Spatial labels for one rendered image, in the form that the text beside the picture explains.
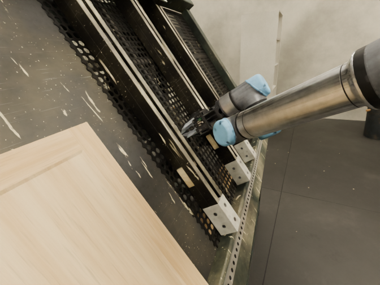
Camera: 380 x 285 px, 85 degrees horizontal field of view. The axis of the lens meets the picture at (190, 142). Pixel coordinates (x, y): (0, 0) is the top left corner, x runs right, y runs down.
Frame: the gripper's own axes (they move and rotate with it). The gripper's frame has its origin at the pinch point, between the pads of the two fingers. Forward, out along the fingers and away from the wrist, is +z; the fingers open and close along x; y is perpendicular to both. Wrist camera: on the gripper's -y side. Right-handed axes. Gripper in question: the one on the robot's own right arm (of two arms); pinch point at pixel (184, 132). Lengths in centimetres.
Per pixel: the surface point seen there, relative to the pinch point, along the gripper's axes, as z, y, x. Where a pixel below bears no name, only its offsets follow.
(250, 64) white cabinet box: 10, -328, -21
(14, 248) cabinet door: 1, 61, -3
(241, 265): -2, 21, 47
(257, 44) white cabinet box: -16, -327, -40
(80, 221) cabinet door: 1, 51, 1
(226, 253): -1.8, 23.5, 38.8
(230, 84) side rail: -1, -100, -7
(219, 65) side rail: -1, -99, -24
